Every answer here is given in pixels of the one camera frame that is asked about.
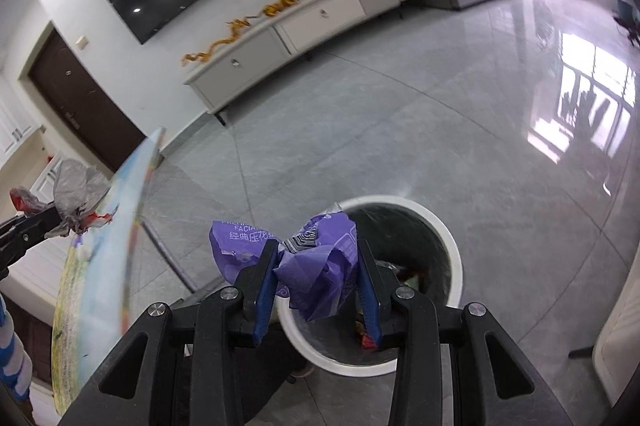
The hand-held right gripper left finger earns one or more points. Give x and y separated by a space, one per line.
265 298

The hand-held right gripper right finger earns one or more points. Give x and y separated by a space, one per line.
370 308

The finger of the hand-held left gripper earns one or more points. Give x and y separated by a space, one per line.
20 247
32 217

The small red wrapper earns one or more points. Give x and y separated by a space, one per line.
27 200

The red and silver wrapper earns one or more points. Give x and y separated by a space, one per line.
77 188

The purple wrapper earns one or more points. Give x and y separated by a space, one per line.
315 276

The white round bin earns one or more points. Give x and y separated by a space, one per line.
450 266

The orange red wrapper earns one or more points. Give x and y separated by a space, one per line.
365 336

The white floor cabinets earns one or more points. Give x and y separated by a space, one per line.
35 281

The green wrapper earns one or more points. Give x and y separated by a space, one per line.
412 281

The white crumpled tissue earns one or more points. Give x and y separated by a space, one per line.
85 251

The red ornament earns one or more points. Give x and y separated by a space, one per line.
48 153

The table with floral print top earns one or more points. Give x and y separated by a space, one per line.
100 286

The dark brown door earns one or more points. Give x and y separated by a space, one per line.
85 106

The cream television cabinet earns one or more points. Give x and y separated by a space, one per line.
240 61

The cream chair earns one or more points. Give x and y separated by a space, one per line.
617 336

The golden dragon decoration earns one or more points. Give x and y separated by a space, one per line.
235 28

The dark chair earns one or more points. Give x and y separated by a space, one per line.
627 18

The white wall cabinets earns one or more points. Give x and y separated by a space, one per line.
12 126

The beige wall switch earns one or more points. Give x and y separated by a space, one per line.
82 42

